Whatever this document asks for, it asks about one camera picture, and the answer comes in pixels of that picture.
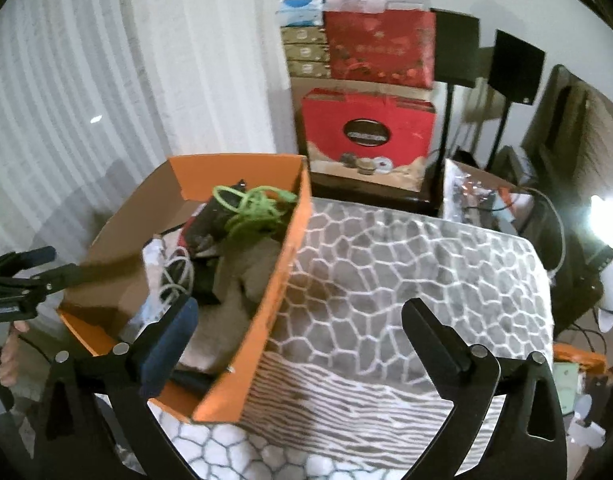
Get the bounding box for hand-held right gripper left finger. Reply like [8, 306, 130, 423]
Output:
[36, 295, 212, 480]

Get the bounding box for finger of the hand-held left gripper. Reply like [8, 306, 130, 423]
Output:
[0, 246, 57, 281]
[1, 255, 142, 306]

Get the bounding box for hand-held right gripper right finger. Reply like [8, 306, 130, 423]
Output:
[401, 297, 570, 480]

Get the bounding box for orange cardboard box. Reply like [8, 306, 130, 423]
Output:
[56, 154, 313, 423]

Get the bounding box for person's left hand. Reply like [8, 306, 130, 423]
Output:
[0, 320, 31, 388]

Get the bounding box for white plastic packet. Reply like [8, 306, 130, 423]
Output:
[131, 237, 187, 331]

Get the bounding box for beige terry oven mitt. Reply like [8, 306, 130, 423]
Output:
[181, 237, 282, 376]

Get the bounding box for grey white patterned blanket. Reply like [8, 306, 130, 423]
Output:
[94, 197, 555, 480]

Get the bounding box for black device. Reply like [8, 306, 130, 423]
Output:
[184, 180, 287, 261]

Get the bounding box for small orange box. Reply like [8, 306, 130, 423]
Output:
[554, 342, 610, 376]

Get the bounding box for crinkled clear plastic bag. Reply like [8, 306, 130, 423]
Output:
[444, 159, 517, 231]

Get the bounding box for dark wooden cabinet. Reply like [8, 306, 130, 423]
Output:
[296, 160, 445, 216]

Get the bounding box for white sheer curtain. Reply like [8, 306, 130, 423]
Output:
[0, 0, 287, 271]

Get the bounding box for bright lamp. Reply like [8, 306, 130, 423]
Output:
[589, 192, 613, 241]

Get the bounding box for dark wooden panel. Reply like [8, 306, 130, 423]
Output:
[521, 65, 613, 241]

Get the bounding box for black speaker on stand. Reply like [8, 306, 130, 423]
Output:
[487, 29, 546, 171]
[429, 7, 481, 171]

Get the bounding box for red floral gift bag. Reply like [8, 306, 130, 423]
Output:
[323, 9, 437, 88]

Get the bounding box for tan flat box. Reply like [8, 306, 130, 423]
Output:
[285, 44, 330, 62]
[288, 61, 332, 78]
[280, 26, 327, 45]

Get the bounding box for blue tissue box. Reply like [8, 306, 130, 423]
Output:
[279, 0, 325, 28]

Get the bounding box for white cable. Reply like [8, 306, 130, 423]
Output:
[156, 245, 194, 306]

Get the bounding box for green cable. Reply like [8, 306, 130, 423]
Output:
[212, 185, 298, 241]

